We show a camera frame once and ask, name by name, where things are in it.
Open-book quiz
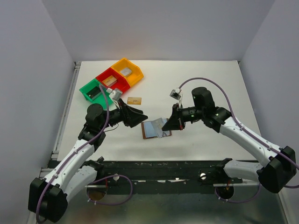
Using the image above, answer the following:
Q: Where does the green plastic bin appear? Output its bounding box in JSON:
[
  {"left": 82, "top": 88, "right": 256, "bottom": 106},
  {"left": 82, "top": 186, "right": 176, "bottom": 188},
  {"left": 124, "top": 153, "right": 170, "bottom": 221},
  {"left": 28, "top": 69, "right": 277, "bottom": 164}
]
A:
[{"left": 79, "top": 79, "right": 113, "bottom": 109}]

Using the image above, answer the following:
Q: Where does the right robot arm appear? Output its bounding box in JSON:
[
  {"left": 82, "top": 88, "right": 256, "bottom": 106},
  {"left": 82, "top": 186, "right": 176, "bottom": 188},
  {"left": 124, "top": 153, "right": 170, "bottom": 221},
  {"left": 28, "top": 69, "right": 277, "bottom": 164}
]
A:
[{"left": 162, "top": 87, "right": 297, "bottom": 193}]

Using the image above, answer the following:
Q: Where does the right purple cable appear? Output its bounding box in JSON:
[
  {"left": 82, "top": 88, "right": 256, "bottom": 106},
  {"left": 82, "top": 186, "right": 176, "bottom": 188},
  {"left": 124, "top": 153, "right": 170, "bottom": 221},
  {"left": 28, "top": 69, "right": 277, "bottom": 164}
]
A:
[{"left": 178, "top": 77, "right": 299, "bottom": 203}]

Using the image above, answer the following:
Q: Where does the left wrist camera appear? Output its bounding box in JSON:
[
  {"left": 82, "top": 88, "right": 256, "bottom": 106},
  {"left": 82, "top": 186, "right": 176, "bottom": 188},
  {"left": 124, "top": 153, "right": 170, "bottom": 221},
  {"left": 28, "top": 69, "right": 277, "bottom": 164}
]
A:
[{"left": 106, "top": 88, "right": 123, "bottom": 101}]

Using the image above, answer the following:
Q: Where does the silver VIP credit card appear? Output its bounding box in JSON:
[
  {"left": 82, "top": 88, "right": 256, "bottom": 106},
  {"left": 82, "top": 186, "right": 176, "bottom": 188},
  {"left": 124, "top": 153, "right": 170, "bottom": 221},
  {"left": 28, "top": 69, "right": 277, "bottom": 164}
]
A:
[{"left": 151, "top": 118, "right": 170, "bottom": 138}]

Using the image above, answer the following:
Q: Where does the brown leather card holder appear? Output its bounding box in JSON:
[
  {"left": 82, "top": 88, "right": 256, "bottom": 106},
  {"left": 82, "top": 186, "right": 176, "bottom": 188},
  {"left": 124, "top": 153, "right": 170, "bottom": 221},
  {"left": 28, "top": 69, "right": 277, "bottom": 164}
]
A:
[{"left": 141, "top": 121, "right": 172, "bottom": 139}]

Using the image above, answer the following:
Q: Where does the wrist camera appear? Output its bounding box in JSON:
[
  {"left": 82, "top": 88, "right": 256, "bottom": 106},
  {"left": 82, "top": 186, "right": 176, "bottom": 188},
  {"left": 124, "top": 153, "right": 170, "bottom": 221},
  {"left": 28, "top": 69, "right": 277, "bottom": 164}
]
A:
[
  {"left": 170, "top": 88, "right": 183, "bottom": 106},
  {"left": 106, "top": 88, "right": 123, "bottom": 101}
]

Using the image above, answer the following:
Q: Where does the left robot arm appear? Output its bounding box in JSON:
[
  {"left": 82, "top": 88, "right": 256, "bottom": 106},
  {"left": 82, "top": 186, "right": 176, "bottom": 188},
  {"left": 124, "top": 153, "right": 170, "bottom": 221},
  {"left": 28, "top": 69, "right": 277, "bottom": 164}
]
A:
[{"left": 28, "top": 99, "right": 148, "bottom": 224}]

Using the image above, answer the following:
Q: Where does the gold credit card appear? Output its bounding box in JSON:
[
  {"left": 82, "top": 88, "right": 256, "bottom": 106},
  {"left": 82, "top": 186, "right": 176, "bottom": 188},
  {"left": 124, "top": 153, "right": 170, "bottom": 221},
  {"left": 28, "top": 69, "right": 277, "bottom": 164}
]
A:
[{"left": 127, "top": 97, "right": 142, "bottom": 105}]

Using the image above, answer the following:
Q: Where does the gold metal block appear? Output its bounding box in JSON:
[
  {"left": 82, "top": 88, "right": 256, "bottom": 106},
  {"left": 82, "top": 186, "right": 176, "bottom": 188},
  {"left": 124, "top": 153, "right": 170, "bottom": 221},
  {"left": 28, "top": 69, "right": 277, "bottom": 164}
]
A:
[{"left": 103, "top": 76, "right": 117, "bottom": 88}]

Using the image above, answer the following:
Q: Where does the silver metal block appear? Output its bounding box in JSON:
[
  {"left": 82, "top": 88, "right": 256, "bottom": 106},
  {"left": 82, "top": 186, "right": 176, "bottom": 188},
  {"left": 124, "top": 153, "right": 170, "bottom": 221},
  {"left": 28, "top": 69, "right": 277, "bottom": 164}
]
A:
[{"left": 120, "top": 67, "right": 133, "bottom": 77}]

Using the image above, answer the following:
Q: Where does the purple cable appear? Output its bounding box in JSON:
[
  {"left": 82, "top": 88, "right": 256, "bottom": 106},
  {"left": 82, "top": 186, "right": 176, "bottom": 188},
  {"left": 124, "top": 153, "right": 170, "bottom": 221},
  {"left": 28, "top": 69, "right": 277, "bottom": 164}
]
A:
[
  {"left": 35, "top": 84, "right": 134, "bottom": 224},
  {"left": 178, "top": 77, "right": 299, "bottom": 203}
]

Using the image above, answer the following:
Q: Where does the dark metal block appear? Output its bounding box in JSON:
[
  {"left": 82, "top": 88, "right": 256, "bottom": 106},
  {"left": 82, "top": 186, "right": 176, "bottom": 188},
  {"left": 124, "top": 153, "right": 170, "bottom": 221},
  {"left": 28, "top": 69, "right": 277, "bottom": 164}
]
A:
[{"left": 87, "top": 86, "right": 102, "bottom": 101}]

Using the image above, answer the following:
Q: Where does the yellow plastic bin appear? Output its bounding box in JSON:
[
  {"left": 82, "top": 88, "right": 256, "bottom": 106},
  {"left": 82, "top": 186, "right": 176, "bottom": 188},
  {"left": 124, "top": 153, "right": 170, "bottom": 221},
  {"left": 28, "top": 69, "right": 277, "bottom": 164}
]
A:
[{"left": 111, "top": 58, "right": 144, "bottom": 87}]

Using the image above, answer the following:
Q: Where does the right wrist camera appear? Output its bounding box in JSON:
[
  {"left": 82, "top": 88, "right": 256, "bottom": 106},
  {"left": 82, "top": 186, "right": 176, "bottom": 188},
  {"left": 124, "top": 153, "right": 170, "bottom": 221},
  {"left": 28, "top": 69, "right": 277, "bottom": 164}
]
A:
[{"left": 170, "top": 88, "right": 183, "bottom": 106}]

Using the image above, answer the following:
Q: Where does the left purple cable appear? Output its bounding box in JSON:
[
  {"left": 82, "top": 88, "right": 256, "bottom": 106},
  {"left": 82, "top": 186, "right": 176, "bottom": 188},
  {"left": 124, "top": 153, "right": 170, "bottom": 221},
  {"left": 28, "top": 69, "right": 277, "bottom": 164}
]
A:
[{"left": 35, "top": 84, "right": 134, "bottom": 224}]

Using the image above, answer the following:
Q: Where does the red plastic bin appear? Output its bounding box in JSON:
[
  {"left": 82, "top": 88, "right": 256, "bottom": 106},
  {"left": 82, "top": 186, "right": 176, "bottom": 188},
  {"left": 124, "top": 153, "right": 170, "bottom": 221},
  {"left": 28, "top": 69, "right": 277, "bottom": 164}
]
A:
[{"left": 96, "top": 68, "right": 130, "bottom": 93}]

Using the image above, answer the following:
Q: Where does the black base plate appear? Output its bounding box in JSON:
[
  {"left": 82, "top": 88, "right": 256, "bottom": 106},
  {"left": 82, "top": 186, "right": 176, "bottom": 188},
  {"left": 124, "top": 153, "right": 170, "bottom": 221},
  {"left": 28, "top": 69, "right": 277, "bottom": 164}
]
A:
[{"left": 46, "top": 157, "right": 260, "bottom": 196}]

